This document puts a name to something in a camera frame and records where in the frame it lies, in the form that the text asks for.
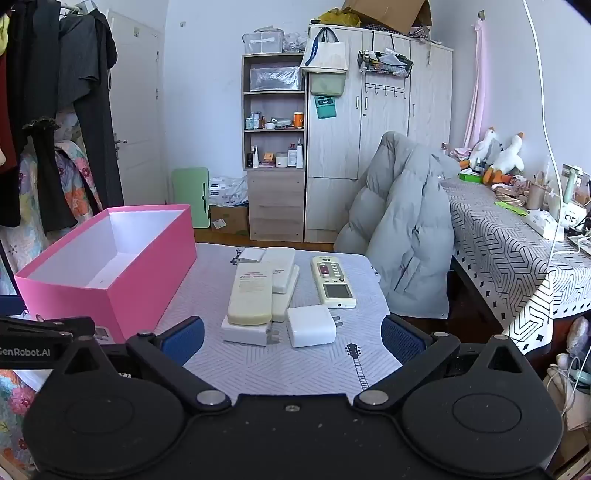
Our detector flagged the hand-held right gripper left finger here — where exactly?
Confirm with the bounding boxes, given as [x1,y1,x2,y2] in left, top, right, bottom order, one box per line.
[55,316,232,414]

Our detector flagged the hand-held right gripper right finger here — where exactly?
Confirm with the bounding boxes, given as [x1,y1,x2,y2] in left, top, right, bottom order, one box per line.
[353,314,536,414]

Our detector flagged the pink cardboard box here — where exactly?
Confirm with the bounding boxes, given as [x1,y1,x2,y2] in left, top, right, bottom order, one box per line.
[14,204,198,344]

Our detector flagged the yellowed cream remote control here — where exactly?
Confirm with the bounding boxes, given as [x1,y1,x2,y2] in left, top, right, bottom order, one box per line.
[227,262,273,326]

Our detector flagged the cream remote control with display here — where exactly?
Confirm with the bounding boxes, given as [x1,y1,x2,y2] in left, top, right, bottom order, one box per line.
[311,255,357,309]

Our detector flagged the white power adapter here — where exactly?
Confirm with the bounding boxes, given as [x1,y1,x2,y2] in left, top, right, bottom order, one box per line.
[286,305,343,348]
[222,316,281,347]

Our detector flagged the grey patterned bed sheet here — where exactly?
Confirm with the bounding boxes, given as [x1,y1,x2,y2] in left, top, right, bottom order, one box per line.
[152,242,407,402]

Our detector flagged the white remote control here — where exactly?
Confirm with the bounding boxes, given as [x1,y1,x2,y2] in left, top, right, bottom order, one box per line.
[271,267,300,322]
[263,248,296,294]

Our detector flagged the grey puffer jacket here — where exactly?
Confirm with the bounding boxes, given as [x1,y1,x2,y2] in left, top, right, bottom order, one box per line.
[333,131,460,319]

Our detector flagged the small cardboard box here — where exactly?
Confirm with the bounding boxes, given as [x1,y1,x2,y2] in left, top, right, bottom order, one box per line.
[210,204,250,236]

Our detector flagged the black and white patterned tablecloth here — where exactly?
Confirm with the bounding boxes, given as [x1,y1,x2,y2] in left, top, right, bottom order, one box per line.
[441,178,591,356]

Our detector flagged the green folding table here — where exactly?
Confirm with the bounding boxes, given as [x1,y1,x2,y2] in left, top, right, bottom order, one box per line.
[172,167,211,229]

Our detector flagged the black garment with frilly cuff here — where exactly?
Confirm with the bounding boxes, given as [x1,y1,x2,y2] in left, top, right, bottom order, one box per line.
[23,117,78,232]

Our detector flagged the wooden bookshelf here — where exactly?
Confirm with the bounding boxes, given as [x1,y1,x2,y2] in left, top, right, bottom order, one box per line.
[241,53,308,243]

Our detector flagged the floral quilt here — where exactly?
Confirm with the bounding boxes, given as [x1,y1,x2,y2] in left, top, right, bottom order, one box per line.
[0,113,103,296]

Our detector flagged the white power strip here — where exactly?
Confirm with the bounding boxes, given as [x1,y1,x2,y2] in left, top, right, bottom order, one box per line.
[526,210,566,241]

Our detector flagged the light wooden wardrobe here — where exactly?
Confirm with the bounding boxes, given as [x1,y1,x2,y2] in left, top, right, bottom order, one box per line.
[305,25,454,244]

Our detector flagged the beige brush cup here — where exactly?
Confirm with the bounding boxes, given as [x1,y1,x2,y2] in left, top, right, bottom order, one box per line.
[526,173,550,210]

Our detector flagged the dark grey hanging garment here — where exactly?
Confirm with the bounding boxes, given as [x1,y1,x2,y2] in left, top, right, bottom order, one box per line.
[74,7,125,210]

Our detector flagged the white plush goose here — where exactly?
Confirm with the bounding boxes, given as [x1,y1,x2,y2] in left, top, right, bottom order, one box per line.
[489,133,526,178]
[468,127,502,169]

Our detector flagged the red hanging garment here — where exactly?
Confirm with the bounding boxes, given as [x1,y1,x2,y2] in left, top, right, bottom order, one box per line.
[0,55,19,174]

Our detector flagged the white door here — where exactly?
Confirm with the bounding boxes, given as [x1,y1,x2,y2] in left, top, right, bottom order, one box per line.
[108,11,168,206]

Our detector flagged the pink curtain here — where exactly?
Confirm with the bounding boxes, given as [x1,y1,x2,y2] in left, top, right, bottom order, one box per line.
[464,18,491,148]

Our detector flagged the green pouch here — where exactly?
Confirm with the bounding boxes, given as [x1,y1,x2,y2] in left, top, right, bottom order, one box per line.
[309,71,346,97]

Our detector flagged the grey hanging t-shirt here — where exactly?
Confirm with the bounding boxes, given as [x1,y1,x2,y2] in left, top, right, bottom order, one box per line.
[58,14,100,112]

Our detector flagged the white tote bag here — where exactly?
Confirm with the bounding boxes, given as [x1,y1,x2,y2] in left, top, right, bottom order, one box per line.
[300,28,349,73]

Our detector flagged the clear lidded storage box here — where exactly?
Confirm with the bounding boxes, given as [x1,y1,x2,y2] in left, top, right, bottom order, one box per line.
[242,28,283,55]

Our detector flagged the large open cardboard box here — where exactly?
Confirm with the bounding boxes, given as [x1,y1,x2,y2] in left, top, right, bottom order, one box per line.
[342,0,432,35]

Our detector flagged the yellow bag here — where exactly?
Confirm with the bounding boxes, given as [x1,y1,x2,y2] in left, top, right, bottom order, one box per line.
[318,8,361,28]

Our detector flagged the black wire door rack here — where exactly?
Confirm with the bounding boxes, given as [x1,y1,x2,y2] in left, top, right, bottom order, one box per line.
[358,50,414,100]

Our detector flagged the white cable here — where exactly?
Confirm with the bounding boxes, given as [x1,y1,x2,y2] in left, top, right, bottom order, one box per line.
[524,0,568,259]

